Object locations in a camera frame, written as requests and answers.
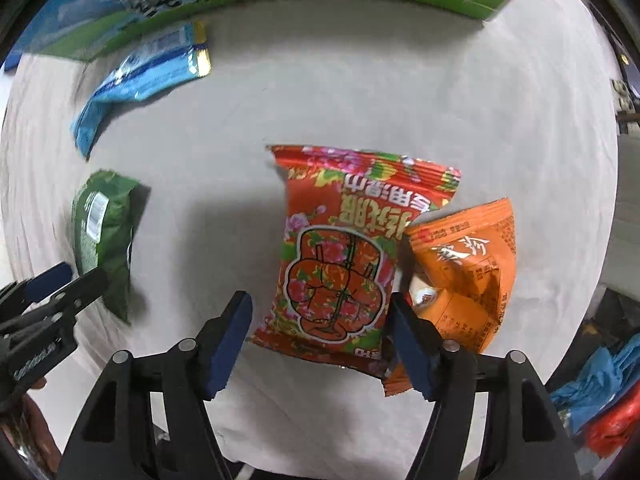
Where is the red floral snack packet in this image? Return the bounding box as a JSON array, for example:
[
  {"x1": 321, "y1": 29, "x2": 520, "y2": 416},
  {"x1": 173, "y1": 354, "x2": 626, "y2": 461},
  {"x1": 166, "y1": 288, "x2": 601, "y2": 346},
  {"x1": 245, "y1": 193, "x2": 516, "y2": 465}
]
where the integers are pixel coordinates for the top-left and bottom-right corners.
[{"x1": 250, "y1": 144, "x2": 463, "y2": 380}]

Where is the person's left hand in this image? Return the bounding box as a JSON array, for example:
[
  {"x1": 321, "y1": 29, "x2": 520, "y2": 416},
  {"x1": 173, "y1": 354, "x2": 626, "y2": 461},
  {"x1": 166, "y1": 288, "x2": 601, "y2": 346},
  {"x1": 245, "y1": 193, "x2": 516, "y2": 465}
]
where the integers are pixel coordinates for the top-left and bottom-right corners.
[{"x1": 0, "y1": 379, "x2": 62, "y2": 478}]

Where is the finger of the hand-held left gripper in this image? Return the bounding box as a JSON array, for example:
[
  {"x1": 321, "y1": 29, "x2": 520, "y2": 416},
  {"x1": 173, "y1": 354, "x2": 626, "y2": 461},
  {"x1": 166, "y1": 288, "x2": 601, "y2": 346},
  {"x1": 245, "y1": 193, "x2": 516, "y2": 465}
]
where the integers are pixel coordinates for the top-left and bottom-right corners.
[
  {"x1": 0, "y1": 262, "x2": 74, "y2": 322},
  {"x1": 0, "y1": 268, "x2": 110, "y2": 347}
]

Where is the blue plastic bag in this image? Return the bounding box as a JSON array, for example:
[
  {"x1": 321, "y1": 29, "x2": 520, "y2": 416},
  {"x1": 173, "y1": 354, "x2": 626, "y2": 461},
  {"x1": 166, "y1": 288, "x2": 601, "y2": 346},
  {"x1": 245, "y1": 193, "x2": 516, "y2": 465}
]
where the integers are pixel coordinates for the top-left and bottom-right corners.
[{"x1": 549, "y1": 332, "x2": 640, "y2": 436}]

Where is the green snack packet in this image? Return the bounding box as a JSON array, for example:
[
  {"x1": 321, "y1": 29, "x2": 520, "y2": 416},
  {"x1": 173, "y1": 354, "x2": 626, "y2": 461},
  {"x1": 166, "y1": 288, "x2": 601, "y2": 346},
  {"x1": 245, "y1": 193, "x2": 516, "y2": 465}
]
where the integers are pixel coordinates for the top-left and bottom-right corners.
[{"x1": 71, "y1": 170, "x2": 147, "y2": 325}]

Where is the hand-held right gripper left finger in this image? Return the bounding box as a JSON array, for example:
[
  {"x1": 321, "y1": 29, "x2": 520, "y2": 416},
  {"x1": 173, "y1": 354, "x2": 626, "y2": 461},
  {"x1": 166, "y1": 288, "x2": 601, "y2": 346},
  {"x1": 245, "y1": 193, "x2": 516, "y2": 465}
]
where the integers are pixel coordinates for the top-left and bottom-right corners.
[{"x1": 59, "y1": 290, "x2": 254, "y2": 480}]

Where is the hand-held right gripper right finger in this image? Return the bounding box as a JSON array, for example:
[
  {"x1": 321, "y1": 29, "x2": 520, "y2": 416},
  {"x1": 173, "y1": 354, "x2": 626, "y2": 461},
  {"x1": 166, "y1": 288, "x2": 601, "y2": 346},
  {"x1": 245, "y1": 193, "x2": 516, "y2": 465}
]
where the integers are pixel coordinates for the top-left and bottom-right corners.
[{"x1": 386, "y1": 293, "x2": 582, "y2": 480}]

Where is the red plastic bag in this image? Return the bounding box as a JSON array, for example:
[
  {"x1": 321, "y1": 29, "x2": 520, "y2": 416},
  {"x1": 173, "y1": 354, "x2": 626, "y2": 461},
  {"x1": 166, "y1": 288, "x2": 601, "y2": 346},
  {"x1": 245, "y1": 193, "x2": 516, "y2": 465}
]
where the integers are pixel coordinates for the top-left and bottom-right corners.
[{"x1": 582, "y1": 382, "x2": 640, "y2": 460}]

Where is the blue snack packet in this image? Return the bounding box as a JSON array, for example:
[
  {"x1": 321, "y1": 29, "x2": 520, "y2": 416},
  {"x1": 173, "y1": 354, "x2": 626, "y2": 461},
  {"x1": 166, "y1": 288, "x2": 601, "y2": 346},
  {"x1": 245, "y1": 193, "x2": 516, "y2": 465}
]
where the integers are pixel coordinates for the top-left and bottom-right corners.
[{"x1": 70, "y1": 20, "x2": 213, "y2": 160}]

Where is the orange snack packet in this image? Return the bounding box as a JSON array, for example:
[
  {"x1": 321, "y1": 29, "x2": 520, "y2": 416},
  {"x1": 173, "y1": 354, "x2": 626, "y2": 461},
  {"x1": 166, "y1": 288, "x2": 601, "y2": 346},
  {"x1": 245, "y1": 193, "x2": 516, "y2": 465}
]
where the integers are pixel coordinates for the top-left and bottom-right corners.
[{"x1": 383, "y1": 197, "x2": 517, "y2": 398}]

